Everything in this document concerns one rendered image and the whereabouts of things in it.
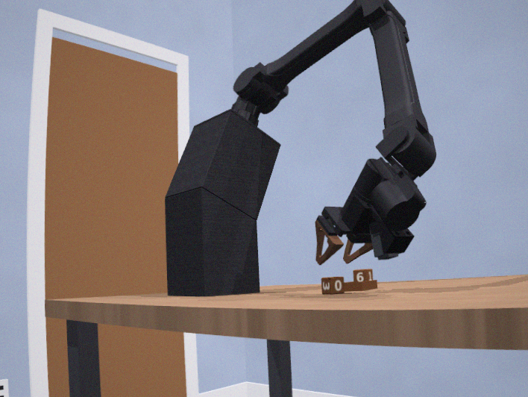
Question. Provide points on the brown wooden number cube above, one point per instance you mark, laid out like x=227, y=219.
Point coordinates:
x=332, y=285
x=362, y=275

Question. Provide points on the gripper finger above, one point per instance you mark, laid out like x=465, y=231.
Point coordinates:
x=334, y=244
x=348, y=258

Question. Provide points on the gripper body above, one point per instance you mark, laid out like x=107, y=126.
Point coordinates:
x=333, y=216

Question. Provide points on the brown wooden tray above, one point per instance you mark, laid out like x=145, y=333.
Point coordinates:
x=360, y=286

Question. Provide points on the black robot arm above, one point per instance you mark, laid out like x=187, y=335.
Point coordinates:
x=395, y=197

